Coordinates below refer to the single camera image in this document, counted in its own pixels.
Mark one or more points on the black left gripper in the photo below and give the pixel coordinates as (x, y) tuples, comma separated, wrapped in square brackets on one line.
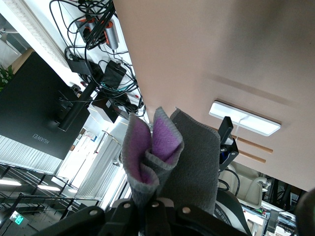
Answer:
[(229, 153)]

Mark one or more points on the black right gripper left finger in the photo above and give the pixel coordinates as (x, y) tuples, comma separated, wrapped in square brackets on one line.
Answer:
[(123, 221)]

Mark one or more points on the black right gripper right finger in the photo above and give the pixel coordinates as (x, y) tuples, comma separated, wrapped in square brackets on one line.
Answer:
[(157, 221)]

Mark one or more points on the grey and purple towel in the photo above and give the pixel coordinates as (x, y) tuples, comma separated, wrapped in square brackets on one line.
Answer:
[(197, 159)]

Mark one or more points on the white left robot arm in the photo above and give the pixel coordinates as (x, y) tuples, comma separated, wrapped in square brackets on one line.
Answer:
[(229, 214)]

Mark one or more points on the white rack with wooden rods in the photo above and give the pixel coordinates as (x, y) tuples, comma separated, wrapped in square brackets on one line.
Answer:
[(246, 118)]

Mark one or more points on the cream office chair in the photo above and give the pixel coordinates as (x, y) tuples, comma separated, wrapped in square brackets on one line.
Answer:
[(258, 194)]

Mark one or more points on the green exit sign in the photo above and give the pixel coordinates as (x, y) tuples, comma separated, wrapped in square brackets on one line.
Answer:
[(19, 218)]

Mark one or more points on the black and white box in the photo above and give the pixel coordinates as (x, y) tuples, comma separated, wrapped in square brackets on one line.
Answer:
[(108, 110)]

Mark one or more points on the black monitor stand pole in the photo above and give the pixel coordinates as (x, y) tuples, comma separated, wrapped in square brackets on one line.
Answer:
[(76, 105)]

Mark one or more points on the black power adapter box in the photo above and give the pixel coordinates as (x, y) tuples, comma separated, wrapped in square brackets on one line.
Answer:
[(77, 66), (113, 73)]

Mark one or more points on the black Huawei monitor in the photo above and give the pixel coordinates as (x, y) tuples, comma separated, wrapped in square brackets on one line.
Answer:
[(32, 110)]

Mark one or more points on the grey and orange power hub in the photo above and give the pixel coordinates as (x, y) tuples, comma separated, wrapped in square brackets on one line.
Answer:
[(108, 34)]

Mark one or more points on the green plant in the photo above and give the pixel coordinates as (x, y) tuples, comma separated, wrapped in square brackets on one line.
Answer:
[(5, 78)]

